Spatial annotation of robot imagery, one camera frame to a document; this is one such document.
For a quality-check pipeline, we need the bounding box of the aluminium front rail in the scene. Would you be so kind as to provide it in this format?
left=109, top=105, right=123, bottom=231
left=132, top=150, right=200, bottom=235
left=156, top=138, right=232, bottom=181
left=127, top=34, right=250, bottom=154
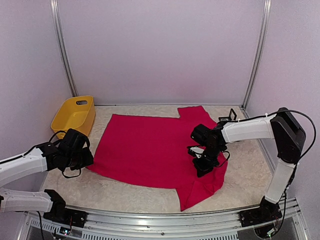
left=14, top=197, right=307, bottom=240

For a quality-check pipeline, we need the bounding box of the yellow plastic basket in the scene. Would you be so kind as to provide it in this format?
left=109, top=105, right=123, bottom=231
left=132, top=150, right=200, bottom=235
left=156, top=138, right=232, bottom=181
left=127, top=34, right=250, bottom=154
left=51, top=95, right=96, bottom=137

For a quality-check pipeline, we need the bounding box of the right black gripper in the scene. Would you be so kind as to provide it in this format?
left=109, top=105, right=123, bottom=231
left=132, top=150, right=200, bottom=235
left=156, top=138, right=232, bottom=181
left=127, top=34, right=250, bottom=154
left=192, top=145, right=223, bottom=178

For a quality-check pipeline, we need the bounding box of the right aluminium post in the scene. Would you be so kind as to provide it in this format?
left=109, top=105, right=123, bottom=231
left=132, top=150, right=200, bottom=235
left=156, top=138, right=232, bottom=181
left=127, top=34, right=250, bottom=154
left=241, top=0, right=272, bottom=111

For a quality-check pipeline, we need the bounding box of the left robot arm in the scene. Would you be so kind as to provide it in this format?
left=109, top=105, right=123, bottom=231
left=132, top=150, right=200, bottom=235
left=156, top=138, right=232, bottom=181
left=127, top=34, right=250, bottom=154
left=0, top=128, right=94, bottom=228

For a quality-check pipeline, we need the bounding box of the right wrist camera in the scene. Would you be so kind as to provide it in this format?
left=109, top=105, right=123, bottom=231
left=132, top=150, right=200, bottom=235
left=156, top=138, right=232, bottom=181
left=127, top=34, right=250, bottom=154
left=187, top=146, right=206, bottom=159

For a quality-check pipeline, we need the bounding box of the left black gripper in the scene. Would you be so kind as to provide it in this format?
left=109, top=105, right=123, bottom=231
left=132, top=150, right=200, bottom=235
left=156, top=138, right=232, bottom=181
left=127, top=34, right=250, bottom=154
left=65, top=146, right=94, bottom=171

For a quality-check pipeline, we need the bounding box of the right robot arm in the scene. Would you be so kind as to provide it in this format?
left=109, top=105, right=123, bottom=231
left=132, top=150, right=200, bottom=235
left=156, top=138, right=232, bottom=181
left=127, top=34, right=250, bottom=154
left=187, top=107, right=317, bottom=227

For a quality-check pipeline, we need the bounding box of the magenta t-shirt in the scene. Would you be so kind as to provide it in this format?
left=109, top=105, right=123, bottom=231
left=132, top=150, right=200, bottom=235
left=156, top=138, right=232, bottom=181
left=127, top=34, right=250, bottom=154
left=89, top=106, right=228, bottom=211

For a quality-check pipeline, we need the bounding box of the black brooch display box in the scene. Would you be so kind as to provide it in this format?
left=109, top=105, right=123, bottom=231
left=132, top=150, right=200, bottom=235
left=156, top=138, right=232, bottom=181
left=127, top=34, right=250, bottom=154
left=218, top=108, right=237, bottom=122

